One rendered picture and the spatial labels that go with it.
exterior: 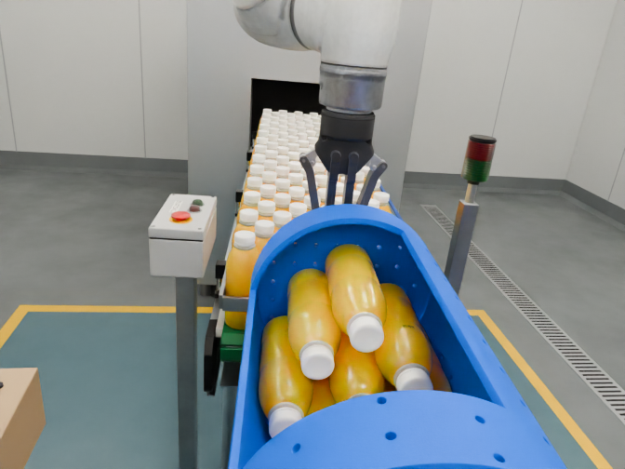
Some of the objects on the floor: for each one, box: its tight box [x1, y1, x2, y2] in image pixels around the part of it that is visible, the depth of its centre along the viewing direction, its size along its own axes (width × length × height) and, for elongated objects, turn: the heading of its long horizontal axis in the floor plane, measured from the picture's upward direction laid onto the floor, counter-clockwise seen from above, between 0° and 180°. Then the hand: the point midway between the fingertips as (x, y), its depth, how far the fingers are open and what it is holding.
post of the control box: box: [175, 277, 197, 469], centre depth 125 cm, size 4×4×100 cm
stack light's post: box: [444, 200, 479, 297], centre depth 144 cm, size 4×4×110 cm
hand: (333, 242), depth 78 cm, fingers closed, pressing on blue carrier
